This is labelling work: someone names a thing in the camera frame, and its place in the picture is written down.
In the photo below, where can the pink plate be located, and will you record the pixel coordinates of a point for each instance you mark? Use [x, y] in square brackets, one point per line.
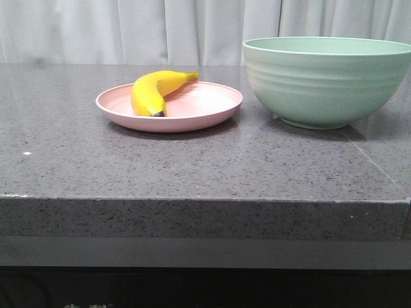
[194, 106]

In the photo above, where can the green bowl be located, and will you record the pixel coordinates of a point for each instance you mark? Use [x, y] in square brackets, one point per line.
[324, 83]

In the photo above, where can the yellow banana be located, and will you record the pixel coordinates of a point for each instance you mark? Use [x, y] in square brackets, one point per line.
[148, 92]

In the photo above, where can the white curtain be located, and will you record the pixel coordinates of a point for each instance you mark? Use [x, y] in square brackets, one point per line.
[181, 32]

